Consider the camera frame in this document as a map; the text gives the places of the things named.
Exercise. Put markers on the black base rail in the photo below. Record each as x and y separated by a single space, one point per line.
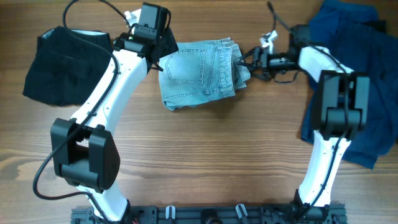
265 214

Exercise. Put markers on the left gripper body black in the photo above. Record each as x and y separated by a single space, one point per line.
170 43

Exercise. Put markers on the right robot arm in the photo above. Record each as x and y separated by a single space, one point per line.
339 111

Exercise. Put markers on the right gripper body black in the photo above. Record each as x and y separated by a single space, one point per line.
273 62

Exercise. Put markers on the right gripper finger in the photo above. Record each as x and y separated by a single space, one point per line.
253 53
244 68

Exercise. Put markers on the light blue denim shorts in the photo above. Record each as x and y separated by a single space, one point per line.
200 72

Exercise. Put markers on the dark blue garment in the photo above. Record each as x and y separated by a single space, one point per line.
357 37

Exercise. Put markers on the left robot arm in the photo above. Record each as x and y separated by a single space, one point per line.
83 149

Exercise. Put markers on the black folded shorts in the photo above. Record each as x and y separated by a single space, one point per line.
66 68

